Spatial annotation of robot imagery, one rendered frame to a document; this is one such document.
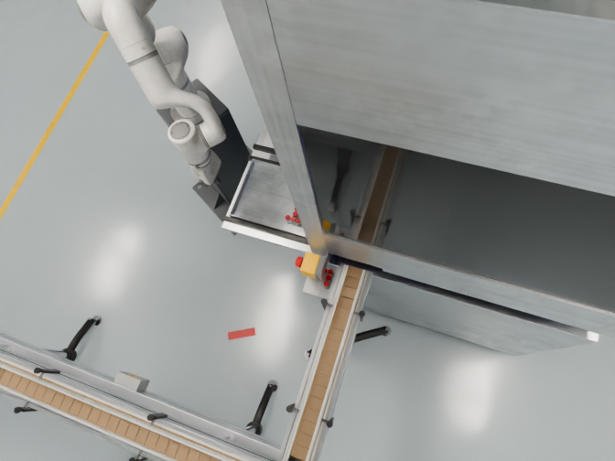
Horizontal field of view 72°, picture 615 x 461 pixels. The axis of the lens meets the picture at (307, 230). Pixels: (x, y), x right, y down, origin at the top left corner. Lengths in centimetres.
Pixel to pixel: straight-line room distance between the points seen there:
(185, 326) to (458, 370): 155
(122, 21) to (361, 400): 199
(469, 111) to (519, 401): 208
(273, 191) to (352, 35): 124
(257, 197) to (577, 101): 134
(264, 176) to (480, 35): 136
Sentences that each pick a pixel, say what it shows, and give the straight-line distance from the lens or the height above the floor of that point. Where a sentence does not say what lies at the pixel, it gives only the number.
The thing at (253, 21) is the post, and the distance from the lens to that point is 61.
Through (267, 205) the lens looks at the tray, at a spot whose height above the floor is 88.
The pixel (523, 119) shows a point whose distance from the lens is 63.
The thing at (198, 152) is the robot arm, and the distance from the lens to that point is 135.
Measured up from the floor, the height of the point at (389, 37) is 203.
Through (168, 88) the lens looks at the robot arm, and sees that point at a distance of 131.
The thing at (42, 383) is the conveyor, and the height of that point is 97.
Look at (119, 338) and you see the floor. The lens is 281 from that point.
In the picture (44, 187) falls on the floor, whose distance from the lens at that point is 346.
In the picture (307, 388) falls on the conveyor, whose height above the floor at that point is 97.
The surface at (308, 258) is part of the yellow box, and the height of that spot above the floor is 103.
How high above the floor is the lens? 243
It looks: 69 degrees down
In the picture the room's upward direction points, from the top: 19 degrees counter-clockwise
